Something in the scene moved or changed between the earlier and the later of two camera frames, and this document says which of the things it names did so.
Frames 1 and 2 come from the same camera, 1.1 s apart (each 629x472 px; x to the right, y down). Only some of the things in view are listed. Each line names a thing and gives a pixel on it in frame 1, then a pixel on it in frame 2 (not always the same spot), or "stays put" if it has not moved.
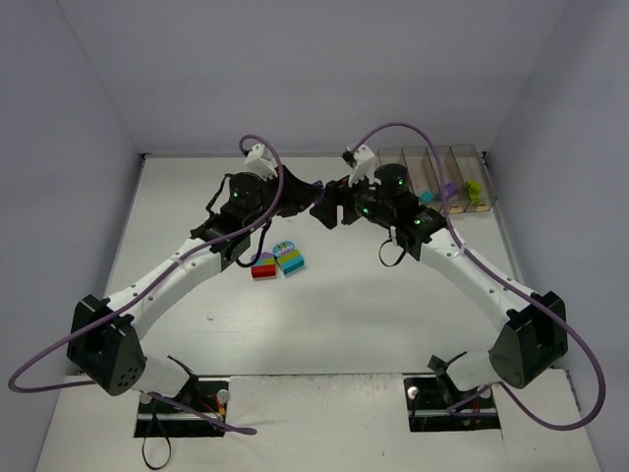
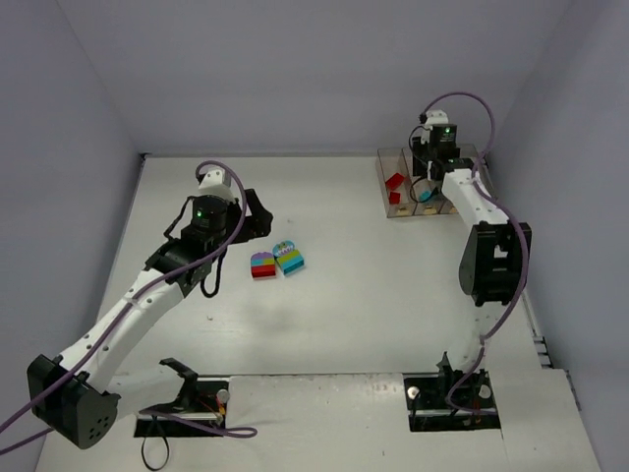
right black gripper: x=345 y=202 → x=418 y=151
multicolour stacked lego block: x=265 y=266 stays put
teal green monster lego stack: x=287 y=257 stays put
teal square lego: x=426 y=196 stays put
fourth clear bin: x=469 y=166 stays put
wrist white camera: x=260 y=161 → x=216 y=182
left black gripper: x=293 y=192 → x=254 y=216
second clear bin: x=422 y=173 stays put
